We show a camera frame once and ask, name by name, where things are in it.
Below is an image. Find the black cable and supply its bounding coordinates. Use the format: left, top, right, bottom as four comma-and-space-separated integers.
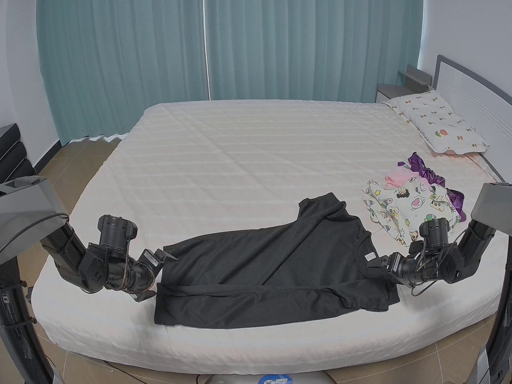
0, 213, 70, 255

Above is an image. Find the black chest of drawers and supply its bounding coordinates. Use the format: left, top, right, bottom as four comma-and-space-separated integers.
0, 123, 37, 183

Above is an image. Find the purple satin garment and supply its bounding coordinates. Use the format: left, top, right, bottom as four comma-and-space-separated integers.
397, 152, 468, 220

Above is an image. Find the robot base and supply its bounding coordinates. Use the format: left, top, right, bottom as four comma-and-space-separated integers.
200, 371, 333, 384

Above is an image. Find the bed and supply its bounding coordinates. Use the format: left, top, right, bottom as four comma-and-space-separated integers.
30, 54, 512, 377

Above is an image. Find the white printed pyjama garment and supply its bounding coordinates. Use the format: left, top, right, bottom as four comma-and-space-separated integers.
362, 176, 461, 247

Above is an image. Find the blue-green curtain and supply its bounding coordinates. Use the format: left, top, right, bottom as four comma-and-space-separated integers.
37, 0, 210, 145
203, 0, 425, 104

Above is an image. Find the pink garment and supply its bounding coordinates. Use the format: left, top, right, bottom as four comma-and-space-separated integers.
385, 167, 413, 188

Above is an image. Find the grey bedside table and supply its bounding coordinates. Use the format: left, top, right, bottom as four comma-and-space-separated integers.
376, 64, 433, 104

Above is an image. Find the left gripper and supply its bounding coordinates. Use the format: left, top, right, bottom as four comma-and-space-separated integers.
120, 247, 168, 294

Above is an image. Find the black T-shirt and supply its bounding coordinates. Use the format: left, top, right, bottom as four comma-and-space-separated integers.
154, 192, 401, 330

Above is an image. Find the white printed pillow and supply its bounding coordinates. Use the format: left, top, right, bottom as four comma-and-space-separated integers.
382, 90, 489, 155

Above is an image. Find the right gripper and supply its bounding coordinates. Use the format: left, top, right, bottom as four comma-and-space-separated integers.
379, 253, 421, 287

